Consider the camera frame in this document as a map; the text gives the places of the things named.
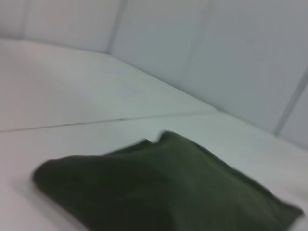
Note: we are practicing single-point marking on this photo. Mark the dark green t-shirt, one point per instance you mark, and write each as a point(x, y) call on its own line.
point(168, 187)

